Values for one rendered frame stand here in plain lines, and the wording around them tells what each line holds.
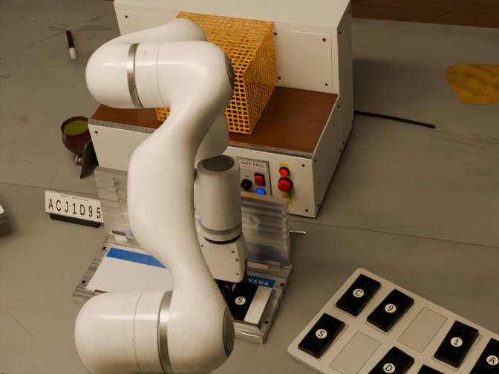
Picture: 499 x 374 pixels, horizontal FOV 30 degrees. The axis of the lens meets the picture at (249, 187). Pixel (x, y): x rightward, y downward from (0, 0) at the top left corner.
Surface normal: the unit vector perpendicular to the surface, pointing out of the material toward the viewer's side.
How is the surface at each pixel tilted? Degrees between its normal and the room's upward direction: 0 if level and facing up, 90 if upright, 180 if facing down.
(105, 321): 25
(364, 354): 0
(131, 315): 13
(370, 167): 0
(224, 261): 78
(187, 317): 30
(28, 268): 0
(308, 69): 90
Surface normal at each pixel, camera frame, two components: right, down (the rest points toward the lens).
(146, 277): -0.10, -0.72
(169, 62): -0.17, -0.22
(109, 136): -0.33, 0.67
